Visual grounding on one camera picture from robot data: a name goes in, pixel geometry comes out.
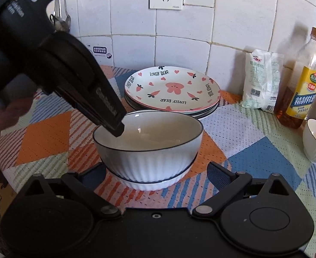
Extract pink bunny Lovely Bear plate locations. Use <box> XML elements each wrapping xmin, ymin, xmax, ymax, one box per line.
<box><xmin>125</xmin><ymin>66</ymin><xmax>220</xmax><ymax>114</ymax></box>

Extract patchwork checkered tablecloth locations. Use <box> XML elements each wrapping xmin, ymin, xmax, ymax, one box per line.
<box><xmin>0</xmin><ymin>64</ymin><xmax>316</xmax><ymax>258</ymax></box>

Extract teal fried egg plate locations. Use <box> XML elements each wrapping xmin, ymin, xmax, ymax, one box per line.
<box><xmin>125</xmin><ymin>99</ymin><xmax>220</xmax><ymax>120</ymax></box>

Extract white salt bag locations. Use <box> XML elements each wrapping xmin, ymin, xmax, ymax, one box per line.
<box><xmin>240</xmin><ymin>49</ymin><xmax>284</xmax><ymax>114</ymax></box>

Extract hanging metal ladle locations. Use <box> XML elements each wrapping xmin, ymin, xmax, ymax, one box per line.
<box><xmin>49</xmin><ymin>0</ymin><xmax>72</xmax><ymax>33</ymax></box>

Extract cooking oil bottle yellow label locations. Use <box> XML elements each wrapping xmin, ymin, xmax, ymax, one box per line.
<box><xmin>274</xmin><ymin>27</ymin><xmax>316</xmax><ymax>129</ymax></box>

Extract wall sticker label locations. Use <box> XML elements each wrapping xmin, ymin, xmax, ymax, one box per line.
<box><xmin>87</xmin><ymin>44</ymin><xmax>112</xmax><ymax>59</ymax></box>

